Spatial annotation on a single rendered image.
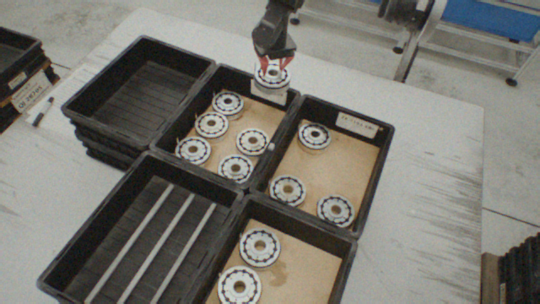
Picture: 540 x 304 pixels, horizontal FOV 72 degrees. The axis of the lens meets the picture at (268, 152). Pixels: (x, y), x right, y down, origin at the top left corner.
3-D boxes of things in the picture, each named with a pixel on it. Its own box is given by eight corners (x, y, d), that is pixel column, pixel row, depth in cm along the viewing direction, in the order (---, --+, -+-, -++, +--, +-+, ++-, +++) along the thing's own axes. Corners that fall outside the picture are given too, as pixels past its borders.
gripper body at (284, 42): (297, 52, 96) (300, 28, 90) (260, 60, 94) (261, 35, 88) (287, 38, 100) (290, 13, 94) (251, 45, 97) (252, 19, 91)
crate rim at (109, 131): (143, 39, 129) (142, 33, 127) (218, 67, 123) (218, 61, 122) (60, 115, 107) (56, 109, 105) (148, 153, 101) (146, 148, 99)
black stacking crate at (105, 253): (153, 172, 109) (146, 149, 99) (245, 213, 103) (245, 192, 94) (55, 300, 86) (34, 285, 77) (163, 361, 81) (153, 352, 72)
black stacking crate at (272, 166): (298, 117, 125) (303, 94, 116) (383, 149, 119) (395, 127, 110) (246, 213, 103) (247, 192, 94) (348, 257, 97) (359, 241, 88)
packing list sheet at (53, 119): (79, 62, 150) (79, 62, 149) (129, 79, 146) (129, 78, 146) (20, 119, 131) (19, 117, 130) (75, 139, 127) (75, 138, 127)
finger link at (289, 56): (292, 77, 103) (296, 49, 95) (268, 82, 101) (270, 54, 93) (283, 62, 106) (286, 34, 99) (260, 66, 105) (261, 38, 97)
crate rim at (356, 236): (302, 97, 118) (303, 91, 116) (394, 131, 112) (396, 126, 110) (246, 196, 95) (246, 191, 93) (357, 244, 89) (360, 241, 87)
